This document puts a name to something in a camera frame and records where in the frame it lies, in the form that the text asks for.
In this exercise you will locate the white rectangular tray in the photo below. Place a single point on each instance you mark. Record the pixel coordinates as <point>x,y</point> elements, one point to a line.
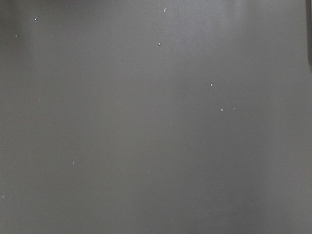
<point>309,29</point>

